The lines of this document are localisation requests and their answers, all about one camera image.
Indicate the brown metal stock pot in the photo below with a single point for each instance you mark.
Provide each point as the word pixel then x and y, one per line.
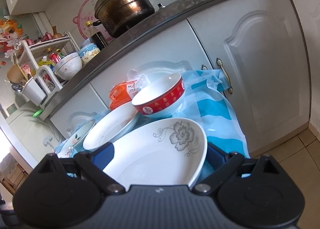
pixel 118 16

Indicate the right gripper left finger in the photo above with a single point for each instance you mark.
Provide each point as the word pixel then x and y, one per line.
pixel 86 166

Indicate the green flower plate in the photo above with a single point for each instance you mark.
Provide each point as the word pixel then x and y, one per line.
pixel 77 138

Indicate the dark soy sauce bottle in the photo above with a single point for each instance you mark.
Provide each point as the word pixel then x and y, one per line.
pixel 96 36

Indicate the blue patterned bowl on counter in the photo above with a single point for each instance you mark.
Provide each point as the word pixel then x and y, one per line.
pixel 88 52

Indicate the white kitchen cabinet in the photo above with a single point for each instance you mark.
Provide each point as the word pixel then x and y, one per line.
pixel 261 47

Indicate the large plain white plate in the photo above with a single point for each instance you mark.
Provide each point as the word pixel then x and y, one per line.
pixel 113 126

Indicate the white plate grey flower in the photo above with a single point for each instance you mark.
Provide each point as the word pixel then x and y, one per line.
pixel 166 152

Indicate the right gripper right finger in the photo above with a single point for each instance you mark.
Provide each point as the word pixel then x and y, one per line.
pixel 231 165

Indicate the white bowl on counter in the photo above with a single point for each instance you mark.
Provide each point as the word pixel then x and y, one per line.
pixel 68 66

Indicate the pink floral bowl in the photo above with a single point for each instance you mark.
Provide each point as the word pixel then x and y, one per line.
pixel 66 152

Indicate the blue white checked tablecloth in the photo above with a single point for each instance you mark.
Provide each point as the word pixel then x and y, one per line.
pixel 205 104

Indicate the orange white plastic package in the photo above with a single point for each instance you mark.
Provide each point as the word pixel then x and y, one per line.
pixel 125 91

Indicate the grey speckled countertop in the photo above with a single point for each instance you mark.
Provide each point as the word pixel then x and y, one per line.
pixel 143 31

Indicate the white seasoning rack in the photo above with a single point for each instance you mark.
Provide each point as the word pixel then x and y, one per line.
pixel 44 75

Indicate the green clip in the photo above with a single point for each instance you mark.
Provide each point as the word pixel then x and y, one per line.
pixel 36 114

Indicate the red and white small bowl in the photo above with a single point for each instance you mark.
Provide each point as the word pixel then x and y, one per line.
pixel 161 98

